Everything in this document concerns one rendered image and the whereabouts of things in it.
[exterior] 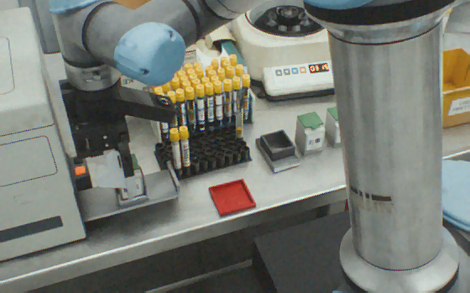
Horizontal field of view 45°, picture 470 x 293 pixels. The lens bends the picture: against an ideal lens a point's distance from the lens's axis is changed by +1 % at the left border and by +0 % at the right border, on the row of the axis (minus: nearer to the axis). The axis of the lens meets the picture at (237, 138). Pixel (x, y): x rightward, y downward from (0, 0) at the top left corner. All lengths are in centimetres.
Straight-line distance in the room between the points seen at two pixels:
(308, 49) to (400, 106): 81
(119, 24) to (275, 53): 59
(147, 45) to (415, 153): 33
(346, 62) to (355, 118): 5
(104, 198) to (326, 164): 42
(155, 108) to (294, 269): 32
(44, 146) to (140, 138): 35
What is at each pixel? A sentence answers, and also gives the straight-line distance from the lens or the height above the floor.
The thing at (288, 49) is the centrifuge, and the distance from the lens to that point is 123.
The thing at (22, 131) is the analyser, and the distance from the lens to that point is 83.
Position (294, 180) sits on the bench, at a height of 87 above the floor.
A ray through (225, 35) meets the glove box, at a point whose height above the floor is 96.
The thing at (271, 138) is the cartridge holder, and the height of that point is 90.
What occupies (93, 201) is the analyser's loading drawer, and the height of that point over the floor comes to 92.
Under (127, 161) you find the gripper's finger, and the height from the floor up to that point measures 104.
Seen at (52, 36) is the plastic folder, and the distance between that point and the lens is 145.
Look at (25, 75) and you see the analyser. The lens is 85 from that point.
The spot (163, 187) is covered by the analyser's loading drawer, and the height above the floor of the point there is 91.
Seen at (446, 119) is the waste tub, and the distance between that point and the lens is 123.
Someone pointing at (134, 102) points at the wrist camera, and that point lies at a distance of 85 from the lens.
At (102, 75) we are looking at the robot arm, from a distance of 80.
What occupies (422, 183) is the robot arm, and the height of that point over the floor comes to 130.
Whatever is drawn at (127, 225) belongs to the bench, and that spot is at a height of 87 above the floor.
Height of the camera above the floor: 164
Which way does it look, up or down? 42 degrees down
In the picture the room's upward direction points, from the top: straight up
